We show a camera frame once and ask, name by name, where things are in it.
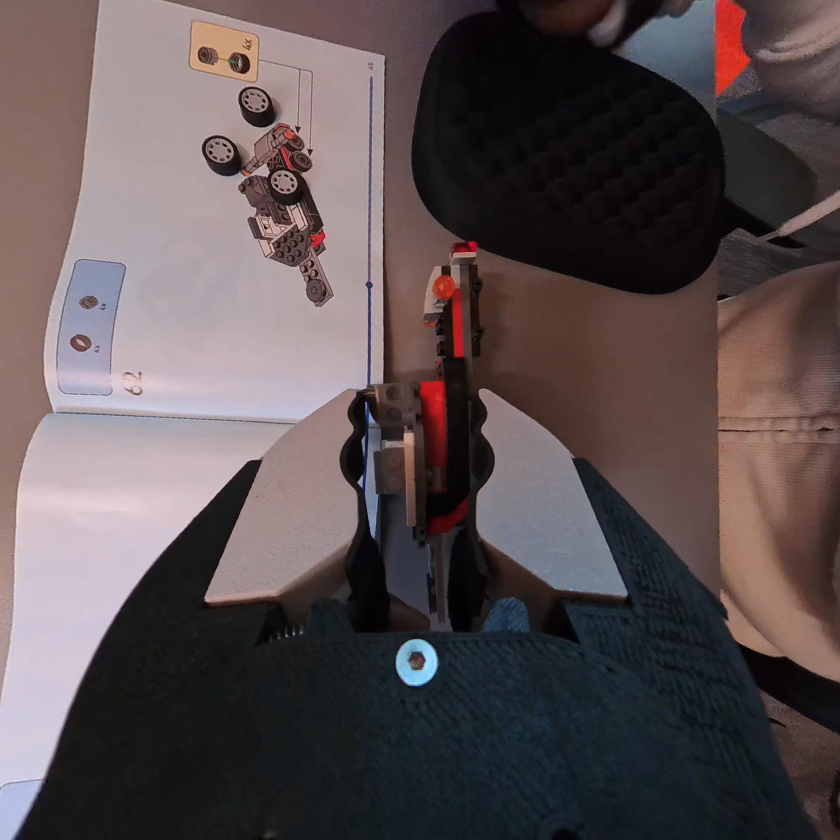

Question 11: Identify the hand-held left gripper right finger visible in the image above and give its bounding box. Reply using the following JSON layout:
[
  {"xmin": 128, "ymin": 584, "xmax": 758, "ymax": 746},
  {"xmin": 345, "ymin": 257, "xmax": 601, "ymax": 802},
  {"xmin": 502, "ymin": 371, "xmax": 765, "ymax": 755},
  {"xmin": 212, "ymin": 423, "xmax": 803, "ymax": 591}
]
[{"xmin": 449, "ymin": 387, "xmax": 631, "ymax": 634}]

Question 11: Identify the orange fabric piece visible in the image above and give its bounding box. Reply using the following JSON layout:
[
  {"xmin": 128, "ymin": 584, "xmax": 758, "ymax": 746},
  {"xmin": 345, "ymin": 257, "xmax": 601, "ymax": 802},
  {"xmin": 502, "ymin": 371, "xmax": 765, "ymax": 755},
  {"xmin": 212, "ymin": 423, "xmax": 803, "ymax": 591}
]
[{"xmin": 714, "ymin": 0, "xmax": 752, "ymax": 98}]

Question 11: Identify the grey red lego vehicle model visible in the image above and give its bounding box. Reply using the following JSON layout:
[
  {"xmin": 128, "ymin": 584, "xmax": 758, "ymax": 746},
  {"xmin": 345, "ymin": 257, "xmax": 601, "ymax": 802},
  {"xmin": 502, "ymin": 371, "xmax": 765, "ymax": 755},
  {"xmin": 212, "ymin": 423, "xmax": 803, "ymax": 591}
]
[{"xmin": 364, "ymin": 239, "xmax": 488, "ymax": 624}]

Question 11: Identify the black office chair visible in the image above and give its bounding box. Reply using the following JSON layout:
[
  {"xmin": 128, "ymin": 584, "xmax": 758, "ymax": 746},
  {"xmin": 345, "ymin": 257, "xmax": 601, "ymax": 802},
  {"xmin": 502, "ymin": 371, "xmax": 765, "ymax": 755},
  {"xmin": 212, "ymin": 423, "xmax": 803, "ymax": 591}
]
[{"xmin": 714, "ymin": 108, "xmax": 824, "ymax": 250}]

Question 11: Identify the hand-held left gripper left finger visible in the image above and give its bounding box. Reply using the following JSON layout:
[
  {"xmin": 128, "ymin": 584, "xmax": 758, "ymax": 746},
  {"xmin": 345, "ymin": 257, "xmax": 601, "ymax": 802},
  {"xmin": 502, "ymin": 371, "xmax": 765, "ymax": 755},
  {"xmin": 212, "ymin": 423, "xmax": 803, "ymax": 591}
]
[{"xmin": 205, "ymin": 387, "xmax": 391, "ymax": 634}]

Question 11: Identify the black quilted pad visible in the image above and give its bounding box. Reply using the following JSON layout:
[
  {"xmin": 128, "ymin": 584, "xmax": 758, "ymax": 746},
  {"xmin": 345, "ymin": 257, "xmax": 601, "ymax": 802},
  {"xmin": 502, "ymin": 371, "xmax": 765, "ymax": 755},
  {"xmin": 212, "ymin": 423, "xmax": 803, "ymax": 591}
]
[{"xmin": 411, "ymin": 12, "xmax": 727, "ymax": 295}]

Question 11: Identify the black lego wheel grey rim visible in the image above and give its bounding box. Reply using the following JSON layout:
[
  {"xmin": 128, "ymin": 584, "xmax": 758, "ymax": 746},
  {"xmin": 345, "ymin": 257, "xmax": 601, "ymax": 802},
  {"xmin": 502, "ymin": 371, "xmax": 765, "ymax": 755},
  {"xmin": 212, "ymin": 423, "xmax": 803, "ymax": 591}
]
[
  {"xmin": 201, "ymin": 134, "xmax": 242, "ymax": 178},
  {"xmin": 238, "ymin": 87, "xmax": 277, "ymax": 128},
  {"xmin": 266, "ymin": 168, "xmax": 309, "ymax": 207}
]

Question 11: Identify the person's beige clothing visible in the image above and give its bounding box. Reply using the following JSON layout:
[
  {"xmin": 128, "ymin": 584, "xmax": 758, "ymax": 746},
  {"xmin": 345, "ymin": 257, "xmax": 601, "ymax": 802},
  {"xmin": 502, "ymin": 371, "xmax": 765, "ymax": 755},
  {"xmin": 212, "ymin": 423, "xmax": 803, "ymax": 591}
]
[{"xmin": 715, "ymin": 261, "xmax": 840, "ymax": 665}]

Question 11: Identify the lego instruction booklet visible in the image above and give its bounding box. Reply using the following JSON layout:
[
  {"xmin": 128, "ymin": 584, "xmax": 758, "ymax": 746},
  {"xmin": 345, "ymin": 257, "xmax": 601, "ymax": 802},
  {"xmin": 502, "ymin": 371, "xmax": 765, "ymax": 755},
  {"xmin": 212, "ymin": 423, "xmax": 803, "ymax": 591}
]
[{"xmin": 0, "ymin": 0, "xmax": 389, "ymax": 824}]

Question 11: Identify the white drawstring cord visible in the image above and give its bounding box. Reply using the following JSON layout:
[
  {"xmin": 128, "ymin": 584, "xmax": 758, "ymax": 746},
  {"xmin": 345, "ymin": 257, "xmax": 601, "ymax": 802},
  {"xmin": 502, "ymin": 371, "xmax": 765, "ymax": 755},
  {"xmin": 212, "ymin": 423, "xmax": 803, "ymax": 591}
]
[{"xmin": 755, "ymin": 196, "xmax": 840, "ymax": 245}]

